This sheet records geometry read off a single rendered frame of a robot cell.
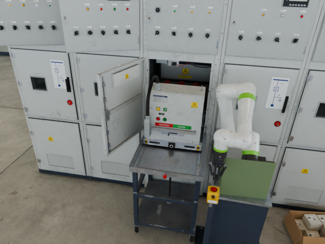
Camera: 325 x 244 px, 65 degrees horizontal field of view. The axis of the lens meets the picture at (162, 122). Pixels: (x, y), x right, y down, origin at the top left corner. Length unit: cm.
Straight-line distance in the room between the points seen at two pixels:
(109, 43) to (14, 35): 87
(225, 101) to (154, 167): 78
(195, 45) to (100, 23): 82
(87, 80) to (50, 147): 106
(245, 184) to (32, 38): 223
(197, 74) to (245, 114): 142
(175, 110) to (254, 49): 83
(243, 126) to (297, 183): 153
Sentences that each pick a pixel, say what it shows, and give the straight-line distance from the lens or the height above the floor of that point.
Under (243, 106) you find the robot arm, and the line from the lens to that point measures 178.
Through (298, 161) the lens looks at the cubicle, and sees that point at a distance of 293.
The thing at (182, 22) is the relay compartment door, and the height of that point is 191.
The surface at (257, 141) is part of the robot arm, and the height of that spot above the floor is 115.
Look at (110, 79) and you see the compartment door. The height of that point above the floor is 150.
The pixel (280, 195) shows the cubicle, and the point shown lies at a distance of 318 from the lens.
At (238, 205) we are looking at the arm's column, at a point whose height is 69.
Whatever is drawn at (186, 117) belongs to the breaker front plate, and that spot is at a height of 118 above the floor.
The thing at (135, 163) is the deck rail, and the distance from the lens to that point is 220.
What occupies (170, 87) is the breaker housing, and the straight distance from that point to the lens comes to 226.
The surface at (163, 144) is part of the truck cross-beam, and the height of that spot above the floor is 89.
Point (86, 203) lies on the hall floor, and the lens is 313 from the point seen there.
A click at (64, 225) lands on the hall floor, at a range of 298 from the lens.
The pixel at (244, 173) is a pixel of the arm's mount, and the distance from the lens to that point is 201.
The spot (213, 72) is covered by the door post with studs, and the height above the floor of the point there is 149.
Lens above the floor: 219
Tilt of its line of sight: 28 degrees down
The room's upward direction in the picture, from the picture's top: 2 degrees clockwise
